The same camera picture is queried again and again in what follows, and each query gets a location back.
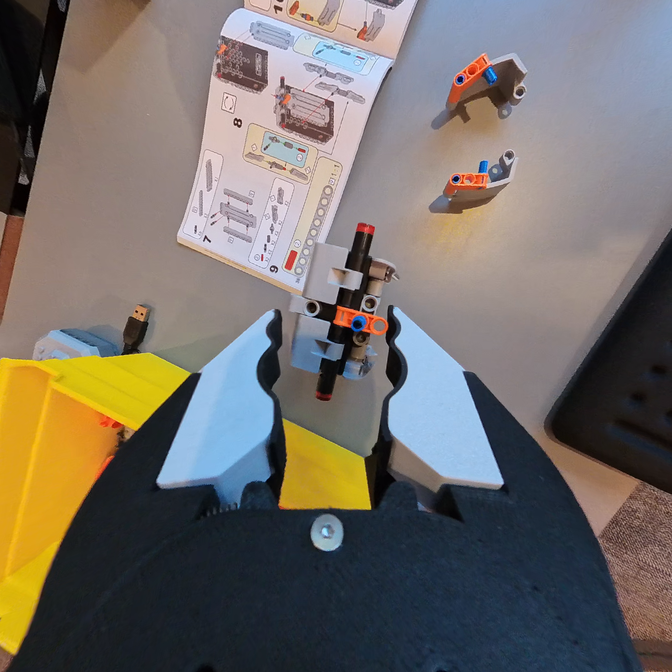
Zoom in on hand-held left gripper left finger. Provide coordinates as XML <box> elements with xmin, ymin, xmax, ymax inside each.
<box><xmin>156</xmin><ymin>309</ymin><xmax>288</xmax><ymax>507</ymax></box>

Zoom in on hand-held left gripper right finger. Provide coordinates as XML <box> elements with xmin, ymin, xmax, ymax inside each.
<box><xmin>374</xmin><ymin>306</ymin><xmax>506</xmax><ymax>508</ymax></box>

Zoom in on black grey building block assembly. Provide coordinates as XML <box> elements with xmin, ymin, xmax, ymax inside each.
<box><xmin>290</xmin><ymin>223</ymin><xmax>402</xmax><ymax>402</ymax></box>

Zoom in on grey curved panel orange connector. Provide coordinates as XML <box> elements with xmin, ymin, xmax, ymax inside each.
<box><xmin>446</xmin><ymin>52</ymin><xmax>527</xmax><ymax>123</ymax></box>
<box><xmin>443</xmin><ymin>149</ymin><xmax>518</xmax><ymax>200</ymax></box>

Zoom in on grey desk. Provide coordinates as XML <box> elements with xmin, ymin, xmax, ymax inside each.
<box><xmin>0</xmin><ymin>0</ymin><xmax>672</xmax><ymax>526</ymax></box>

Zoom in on yellow plastic bin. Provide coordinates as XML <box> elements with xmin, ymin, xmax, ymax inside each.
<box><xmin>0</xmin><ymin>353</ymin><xmax>371</xmax><ymax>657</ymax></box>

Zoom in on grey electronic module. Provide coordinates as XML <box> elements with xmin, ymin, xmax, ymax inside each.
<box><xmin>33</xmin><ymin>328</ymin><xmax>119</xmax><ymax>363</ymax></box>

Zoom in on open instruction booklet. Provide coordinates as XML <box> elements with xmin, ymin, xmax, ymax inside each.
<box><xmin>177</xmin><ymin>0</ymin><xmax>418</xmax><ymax>294</ymax></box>

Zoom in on black USB cable plug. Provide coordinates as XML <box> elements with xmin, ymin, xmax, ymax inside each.
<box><xmin>122</xmin><ymin>303</ymin><xmax>153</xmax><ymax>357</ymax></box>

